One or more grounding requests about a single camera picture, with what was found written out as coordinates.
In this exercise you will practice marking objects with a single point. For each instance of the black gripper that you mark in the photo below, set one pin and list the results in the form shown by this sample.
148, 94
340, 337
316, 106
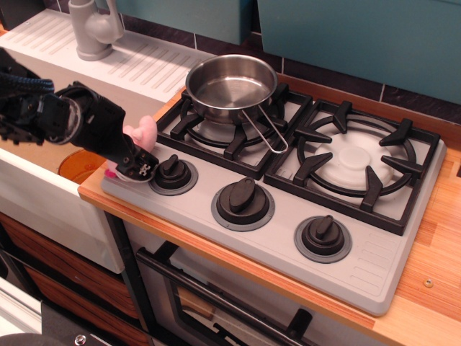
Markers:
95, 124

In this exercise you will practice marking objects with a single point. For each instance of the pink stuffed pig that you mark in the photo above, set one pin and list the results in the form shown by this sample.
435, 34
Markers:
145, 136

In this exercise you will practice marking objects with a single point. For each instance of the stainless steel pan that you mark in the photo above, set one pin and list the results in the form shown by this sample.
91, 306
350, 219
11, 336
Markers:
233, 90

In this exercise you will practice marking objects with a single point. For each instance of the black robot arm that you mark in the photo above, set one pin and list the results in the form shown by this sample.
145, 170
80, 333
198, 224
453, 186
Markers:
32, 111

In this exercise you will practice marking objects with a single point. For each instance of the black left stove knob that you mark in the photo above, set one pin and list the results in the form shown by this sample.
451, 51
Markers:
174, 176

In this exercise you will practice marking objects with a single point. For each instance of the black stove knob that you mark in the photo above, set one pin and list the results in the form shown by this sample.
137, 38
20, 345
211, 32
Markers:
174, 176
323, 239
243, 206

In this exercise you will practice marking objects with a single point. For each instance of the black middle stove knob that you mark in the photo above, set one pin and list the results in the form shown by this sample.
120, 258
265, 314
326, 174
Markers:
243, 206

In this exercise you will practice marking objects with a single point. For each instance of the grey toy stove top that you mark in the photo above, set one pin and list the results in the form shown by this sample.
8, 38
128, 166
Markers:
366, 278

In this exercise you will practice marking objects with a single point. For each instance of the black right stove knob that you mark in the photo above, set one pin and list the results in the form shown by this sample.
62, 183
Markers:
323, 239

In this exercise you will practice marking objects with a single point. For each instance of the orange plastic bowl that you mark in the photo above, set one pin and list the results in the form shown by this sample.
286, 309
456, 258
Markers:
80, 165

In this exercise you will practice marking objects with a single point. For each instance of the white sink unit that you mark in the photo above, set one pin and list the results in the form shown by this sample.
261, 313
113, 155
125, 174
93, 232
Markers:
141, 75

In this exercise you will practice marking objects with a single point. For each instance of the black left burner grate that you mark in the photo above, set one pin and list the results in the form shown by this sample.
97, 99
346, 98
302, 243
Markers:
245, 149

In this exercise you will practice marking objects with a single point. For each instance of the black burner grate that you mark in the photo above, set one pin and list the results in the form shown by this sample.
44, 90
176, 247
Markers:
366, 167
245, 149

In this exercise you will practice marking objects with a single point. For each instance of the white oven door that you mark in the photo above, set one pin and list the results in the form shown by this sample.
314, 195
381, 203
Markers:
279, 309

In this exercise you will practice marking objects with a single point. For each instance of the grey toy faucet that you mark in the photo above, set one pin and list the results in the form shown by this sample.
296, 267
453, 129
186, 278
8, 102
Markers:
95, 32

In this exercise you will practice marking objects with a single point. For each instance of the wooden drawer front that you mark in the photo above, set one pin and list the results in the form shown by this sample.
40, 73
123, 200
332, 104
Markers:
81, 290

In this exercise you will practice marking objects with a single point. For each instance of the black right burner grate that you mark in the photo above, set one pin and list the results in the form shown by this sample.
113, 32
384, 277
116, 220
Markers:
366, 167

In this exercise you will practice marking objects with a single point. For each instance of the black oven door handle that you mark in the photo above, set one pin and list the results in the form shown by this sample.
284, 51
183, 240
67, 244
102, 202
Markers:
214, 315

